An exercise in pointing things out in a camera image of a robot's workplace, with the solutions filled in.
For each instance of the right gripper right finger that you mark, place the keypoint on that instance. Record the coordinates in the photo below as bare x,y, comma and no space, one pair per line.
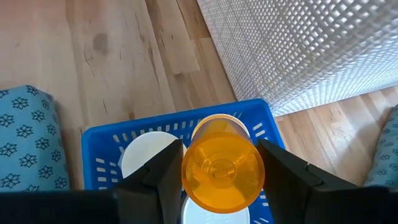
298,193

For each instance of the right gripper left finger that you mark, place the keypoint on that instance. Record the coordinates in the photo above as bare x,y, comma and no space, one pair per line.
155,193

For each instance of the small blue patterned gown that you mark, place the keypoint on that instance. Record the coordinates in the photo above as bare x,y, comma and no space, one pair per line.
385,155

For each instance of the large blue patterned gown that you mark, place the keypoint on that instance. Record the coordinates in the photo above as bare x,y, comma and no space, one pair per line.
31,140

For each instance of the small blue plastic basket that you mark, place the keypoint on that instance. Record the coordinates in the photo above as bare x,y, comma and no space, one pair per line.
99,146

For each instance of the white perforated plastic basket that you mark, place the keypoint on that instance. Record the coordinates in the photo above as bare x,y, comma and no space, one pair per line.
295,46

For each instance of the white round lid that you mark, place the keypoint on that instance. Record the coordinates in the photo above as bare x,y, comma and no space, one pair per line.
143,152

